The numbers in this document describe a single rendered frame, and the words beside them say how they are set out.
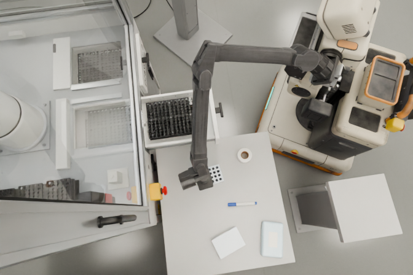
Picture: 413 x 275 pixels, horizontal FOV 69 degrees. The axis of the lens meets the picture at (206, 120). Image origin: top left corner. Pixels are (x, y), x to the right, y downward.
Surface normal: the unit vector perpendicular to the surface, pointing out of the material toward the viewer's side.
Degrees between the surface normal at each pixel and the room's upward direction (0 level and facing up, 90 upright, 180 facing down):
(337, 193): 0
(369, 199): 0
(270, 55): 45
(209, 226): 0
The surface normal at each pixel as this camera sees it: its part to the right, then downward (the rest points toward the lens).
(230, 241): -0.01, -0.29
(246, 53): 0.27, 0.41
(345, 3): -0.63, -0.45
